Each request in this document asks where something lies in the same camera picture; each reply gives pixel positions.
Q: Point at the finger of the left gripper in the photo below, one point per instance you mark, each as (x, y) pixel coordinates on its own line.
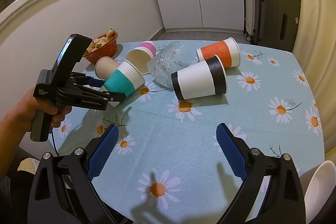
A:
(107, 95)
(96, 83)

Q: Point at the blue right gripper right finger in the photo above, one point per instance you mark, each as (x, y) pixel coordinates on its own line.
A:
(231, 151)

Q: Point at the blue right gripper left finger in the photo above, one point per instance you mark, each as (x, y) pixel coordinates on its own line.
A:
(99, 150)

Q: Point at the teal banded paper cup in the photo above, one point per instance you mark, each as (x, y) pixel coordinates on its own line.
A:
(125, 79)

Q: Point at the person's left forearm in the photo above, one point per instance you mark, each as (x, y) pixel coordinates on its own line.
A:
(13, 129)

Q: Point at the plain brown paper cup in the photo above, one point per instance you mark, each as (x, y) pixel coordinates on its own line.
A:
(105, 67)

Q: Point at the pink banded paper cup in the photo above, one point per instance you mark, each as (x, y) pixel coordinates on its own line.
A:
(141, 55)

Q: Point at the black banded paper cup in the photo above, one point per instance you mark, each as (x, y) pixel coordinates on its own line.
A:
(205, 78)

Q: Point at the orange banded paper cup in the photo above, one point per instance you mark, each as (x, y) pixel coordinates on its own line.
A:
(227, 50)

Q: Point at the person's left hand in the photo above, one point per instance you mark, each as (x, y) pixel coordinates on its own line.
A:
(27, 108)

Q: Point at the orange plastic basket bowl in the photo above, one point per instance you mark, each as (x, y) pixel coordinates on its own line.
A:
(102, 46)

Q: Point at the daisy print blue tablecloth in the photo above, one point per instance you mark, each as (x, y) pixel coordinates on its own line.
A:
(167, 166)

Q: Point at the clear cut glass tumbler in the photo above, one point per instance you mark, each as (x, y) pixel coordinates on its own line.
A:
(173, 57)

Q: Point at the white ceramic mug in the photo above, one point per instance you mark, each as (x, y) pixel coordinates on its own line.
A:
(317, 185)

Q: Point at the cream curtain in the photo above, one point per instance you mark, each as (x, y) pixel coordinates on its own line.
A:
(314, 49)

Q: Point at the white suitcase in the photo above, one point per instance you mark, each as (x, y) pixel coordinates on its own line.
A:
(250, 13)

